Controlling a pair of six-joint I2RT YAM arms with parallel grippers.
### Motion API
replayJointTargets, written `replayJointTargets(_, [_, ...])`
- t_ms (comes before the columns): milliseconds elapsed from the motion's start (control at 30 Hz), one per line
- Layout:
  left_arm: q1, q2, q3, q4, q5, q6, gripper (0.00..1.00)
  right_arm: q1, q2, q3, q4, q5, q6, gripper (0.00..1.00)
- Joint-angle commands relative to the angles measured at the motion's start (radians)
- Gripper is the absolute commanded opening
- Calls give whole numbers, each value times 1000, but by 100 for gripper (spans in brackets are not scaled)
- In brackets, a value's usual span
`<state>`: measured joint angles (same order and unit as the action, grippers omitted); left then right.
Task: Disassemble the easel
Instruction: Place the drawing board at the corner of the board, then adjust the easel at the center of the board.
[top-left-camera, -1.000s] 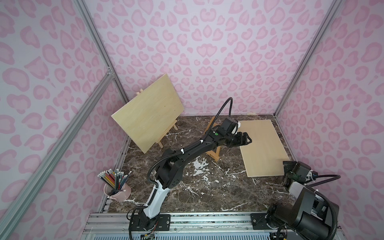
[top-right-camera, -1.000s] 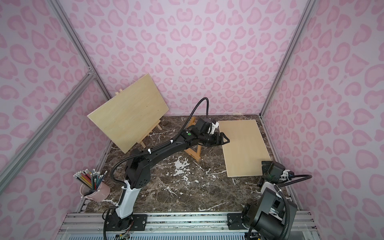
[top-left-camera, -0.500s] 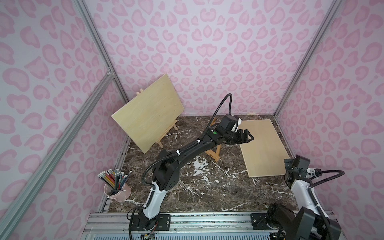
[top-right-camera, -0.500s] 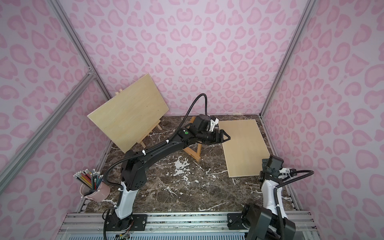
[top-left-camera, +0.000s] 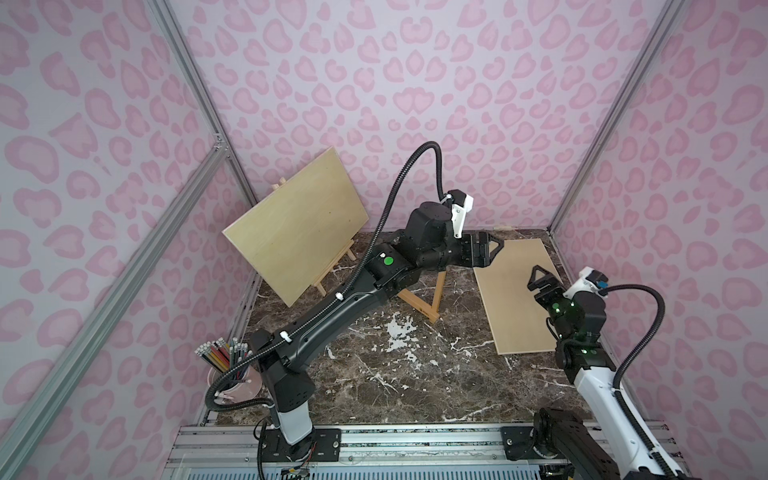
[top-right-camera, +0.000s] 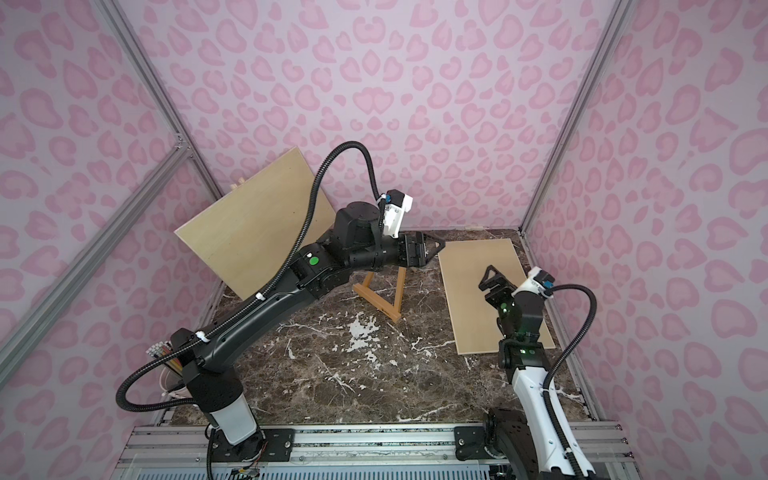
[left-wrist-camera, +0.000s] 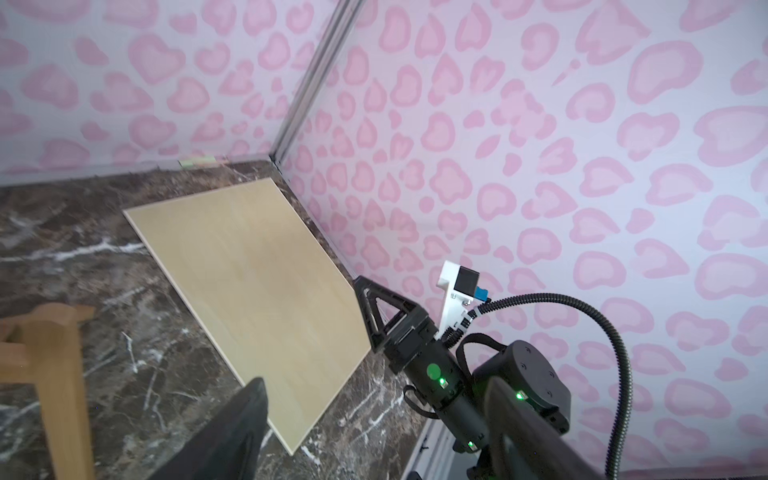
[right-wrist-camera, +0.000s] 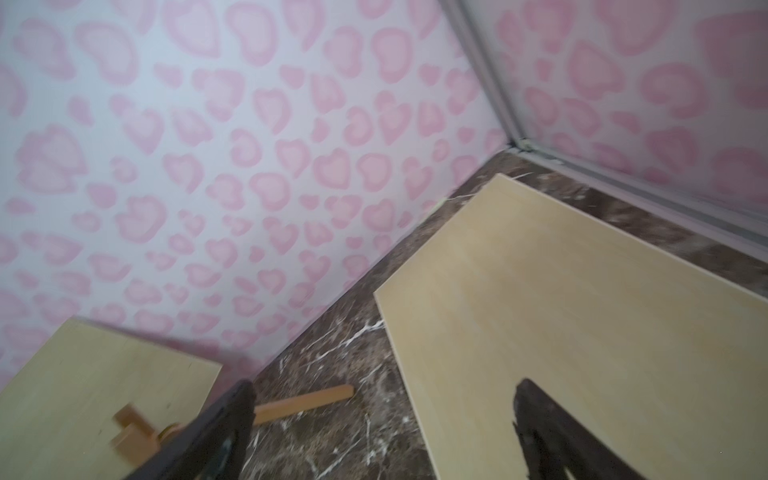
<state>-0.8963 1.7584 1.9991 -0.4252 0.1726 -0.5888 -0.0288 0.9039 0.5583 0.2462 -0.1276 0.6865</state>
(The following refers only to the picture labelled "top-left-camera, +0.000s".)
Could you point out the left corner aluminium profile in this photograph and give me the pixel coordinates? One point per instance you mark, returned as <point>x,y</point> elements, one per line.
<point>180,49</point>

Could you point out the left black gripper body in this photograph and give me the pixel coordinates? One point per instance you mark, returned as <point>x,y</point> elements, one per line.
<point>470,250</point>

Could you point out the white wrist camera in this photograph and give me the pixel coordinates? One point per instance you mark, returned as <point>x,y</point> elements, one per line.
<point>589,280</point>
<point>460,205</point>

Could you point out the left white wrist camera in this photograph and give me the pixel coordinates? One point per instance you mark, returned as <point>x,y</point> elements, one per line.
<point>460,205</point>

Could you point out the light wooden board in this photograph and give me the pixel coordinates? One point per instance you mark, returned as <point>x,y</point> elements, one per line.
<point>292,236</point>
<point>516,320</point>

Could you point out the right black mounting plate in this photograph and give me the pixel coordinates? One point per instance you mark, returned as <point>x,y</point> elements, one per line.
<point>520,443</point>

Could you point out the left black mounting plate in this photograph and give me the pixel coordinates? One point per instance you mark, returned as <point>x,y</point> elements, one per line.
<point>321,445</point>

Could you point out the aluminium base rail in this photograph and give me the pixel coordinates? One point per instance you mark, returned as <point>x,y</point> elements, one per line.
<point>410,451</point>

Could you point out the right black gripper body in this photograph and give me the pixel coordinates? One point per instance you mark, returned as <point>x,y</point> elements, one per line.
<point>551,297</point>

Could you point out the pink pencil cup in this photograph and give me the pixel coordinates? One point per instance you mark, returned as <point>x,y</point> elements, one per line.
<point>242,388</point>

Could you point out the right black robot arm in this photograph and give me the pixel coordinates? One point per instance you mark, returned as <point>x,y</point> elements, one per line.
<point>576,316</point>

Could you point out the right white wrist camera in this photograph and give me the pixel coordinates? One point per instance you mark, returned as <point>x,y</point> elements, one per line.
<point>589,280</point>

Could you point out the black mounting plate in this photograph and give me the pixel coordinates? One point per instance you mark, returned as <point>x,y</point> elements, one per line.
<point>520,443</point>
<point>321,445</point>

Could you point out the bundle of coloured pencils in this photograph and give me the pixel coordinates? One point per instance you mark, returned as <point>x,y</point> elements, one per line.
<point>222,355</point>

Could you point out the corner aluminium profile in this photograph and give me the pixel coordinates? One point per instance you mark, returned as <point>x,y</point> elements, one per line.
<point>180,49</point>
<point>670,15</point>

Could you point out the right corner aluminium profile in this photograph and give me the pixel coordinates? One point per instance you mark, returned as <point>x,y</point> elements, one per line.
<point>670,15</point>

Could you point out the left diagonal aluminium strut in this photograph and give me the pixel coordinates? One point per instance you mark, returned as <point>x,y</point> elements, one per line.
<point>38,415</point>

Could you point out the wooden easel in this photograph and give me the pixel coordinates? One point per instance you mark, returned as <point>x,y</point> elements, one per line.
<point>345,251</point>
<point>429,310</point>

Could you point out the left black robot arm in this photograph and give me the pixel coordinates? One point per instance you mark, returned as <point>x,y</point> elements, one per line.
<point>426,244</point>

